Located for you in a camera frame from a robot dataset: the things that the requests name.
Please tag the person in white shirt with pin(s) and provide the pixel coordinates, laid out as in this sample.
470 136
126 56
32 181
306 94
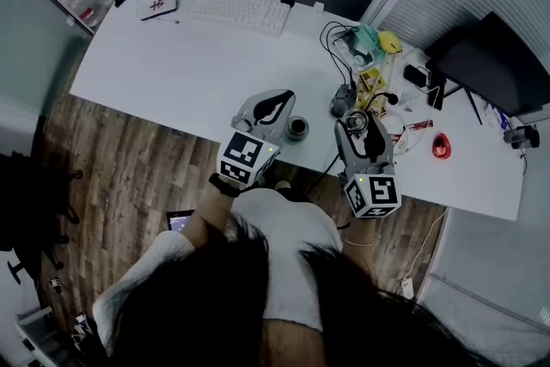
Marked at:
296 245

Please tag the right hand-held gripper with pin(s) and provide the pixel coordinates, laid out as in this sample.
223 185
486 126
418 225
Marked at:
374 193

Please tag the white power adapter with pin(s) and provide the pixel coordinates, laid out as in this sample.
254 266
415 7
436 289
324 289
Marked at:
407 288

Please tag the clear plastic bag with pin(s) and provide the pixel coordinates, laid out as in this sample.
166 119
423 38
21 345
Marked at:
365 38

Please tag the white blue box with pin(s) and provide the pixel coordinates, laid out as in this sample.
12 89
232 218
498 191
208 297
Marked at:
496 116

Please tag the yellow snack packet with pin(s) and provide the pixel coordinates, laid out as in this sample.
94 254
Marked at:
370 81

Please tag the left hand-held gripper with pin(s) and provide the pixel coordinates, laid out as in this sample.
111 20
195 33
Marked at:
247 159

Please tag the person's right forearm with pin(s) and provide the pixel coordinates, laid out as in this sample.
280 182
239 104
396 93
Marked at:
361 230

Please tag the gray computer mouse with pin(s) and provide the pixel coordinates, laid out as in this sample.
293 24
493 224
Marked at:
343 101

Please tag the tablet with lit screen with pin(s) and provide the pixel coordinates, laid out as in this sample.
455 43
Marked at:
180 221

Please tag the person's left forearm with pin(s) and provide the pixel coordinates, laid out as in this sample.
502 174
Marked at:
210 215

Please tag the silver metal bottle cap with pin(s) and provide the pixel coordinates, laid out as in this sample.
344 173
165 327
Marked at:
356 121

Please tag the red round object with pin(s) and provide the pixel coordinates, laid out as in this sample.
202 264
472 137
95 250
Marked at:
441 146

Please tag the black office chair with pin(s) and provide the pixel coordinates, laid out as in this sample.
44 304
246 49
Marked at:
30 206

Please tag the white keyboard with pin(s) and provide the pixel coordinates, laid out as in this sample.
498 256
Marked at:
240 8

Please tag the red white packet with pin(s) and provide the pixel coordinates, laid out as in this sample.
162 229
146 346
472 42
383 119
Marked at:
419 125

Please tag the black wristband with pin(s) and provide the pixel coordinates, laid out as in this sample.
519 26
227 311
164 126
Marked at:
223 187

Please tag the person's leg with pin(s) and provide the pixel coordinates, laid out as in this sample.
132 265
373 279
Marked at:
292 346

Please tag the white partition bracket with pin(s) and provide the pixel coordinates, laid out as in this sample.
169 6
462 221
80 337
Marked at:
318 7

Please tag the yellow plush toy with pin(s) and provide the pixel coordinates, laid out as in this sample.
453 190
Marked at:
390 42

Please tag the black small microphone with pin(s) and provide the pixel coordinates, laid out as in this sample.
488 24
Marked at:
392 99

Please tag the green metal bottle body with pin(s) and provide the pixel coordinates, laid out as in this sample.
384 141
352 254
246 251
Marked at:
296 128

